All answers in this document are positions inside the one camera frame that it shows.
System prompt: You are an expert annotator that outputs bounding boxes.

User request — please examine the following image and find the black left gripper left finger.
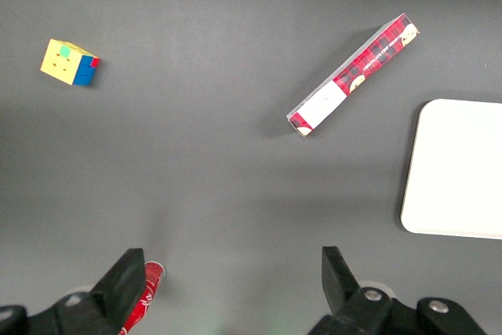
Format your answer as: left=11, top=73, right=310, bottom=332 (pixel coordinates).
left=0, top=247, right=147, bottom=335

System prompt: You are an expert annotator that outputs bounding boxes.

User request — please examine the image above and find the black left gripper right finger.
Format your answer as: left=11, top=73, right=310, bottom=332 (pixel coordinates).
left=307, top=246, right=487, bottom=335

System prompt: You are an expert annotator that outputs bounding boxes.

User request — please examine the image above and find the red plaid cookie box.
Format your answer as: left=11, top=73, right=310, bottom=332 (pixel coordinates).
left=286, top=13, right=420, bottom=138

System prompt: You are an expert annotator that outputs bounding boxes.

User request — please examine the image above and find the cream plastic tray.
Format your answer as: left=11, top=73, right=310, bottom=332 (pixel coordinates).
left=400, top=98, right=502, bottom=240

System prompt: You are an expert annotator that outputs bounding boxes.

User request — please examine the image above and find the red soda can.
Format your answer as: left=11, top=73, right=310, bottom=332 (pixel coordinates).
left=118, top=260, right=166, bottom=335

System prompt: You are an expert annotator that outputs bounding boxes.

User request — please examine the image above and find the multicoloured puzzle cube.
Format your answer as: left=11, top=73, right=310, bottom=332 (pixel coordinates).
left=39, top=38, right=101, bottom=88

